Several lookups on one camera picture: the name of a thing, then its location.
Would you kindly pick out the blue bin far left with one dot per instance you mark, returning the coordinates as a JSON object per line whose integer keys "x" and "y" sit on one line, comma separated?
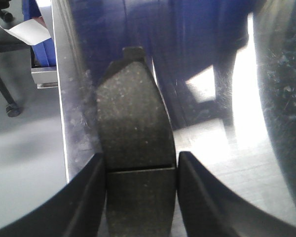
{"x": 38, "y": 19}

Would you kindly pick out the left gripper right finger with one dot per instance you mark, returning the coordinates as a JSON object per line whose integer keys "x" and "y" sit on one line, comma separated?
{"x": 211, "y": 209}

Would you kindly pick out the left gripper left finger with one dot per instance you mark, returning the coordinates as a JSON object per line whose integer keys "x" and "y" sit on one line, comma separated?
{"x": 75, "y": 211}

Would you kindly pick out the white paper sheet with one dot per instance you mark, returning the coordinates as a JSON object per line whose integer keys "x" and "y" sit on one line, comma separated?
{"x": 31, "y": 32}

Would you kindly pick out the brake pad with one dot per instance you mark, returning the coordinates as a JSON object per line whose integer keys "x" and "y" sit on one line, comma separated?
{"x": 138, "y": 145}

